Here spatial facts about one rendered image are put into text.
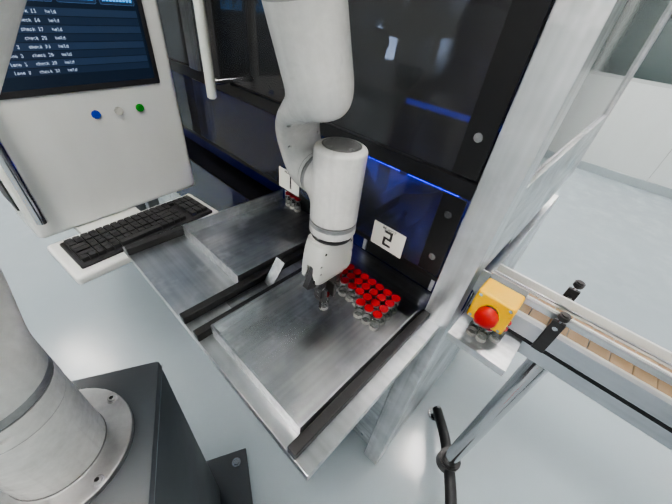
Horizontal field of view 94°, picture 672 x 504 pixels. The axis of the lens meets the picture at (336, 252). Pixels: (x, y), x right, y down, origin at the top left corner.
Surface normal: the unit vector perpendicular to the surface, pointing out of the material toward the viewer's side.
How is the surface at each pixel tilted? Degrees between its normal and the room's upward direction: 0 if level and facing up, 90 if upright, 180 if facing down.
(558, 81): 90
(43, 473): 90
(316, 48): 99
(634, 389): 90
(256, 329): 0
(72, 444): 90
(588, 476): 0
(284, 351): 0
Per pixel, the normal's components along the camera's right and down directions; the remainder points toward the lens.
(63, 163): 0.79, 0.44
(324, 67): 0.33, 0.70
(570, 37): -0.68, 0.41
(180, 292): 0.10, -0.77
